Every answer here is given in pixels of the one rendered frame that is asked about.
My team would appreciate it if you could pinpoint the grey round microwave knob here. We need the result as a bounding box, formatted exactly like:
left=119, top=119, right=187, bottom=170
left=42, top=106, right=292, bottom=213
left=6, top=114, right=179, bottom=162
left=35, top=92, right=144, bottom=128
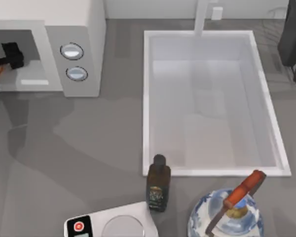
left=60, top=42, right=84, bottom=61
left=65, top=66, right=89, bottom=81

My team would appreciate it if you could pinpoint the pale microwave oven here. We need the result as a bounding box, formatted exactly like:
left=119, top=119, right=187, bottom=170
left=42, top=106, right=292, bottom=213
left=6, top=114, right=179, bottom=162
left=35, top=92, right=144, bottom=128
left=0, top=0, right=107, bottom=98

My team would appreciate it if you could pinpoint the tall white tap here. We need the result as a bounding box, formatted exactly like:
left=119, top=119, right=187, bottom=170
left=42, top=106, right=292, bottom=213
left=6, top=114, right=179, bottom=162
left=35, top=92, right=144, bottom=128
left=193, top=0, right=219, bottom=38

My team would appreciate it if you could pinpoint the white kitchen scale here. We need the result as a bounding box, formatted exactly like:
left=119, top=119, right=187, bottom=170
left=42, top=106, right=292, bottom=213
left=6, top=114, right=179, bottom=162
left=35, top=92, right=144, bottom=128
left=64, top=200, right=160, bottom=237

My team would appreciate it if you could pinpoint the dark brown bottle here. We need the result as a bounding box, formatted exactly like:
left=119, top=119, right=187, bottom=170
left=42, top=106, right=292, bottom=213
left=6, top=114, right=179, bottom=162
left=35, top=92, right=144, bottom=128
left=146, top=154, right=172, bottom=213

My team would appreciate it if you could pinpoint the white sink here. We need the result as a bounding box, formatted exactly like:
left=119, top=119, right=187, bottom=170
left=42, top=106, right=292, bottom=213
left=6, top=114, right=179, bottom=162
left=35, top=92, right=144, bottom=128
left=140, top=30, right=293, bottom=177

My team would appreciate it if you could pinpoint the blue and white teapot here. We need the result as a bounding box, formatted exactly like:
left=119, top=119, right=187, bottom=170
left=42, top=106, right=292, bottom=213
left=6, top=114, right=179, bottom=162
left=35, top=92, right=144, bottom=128
left=187, top=169, right=267, bottom=237

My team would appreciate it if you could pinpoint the white wall socket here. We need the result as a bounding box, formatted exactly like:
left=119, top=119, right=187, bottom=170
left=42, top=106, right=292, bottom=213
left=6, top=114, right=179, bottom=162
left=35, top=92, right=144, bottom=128
left=211, top=6, right=223, bottom=21

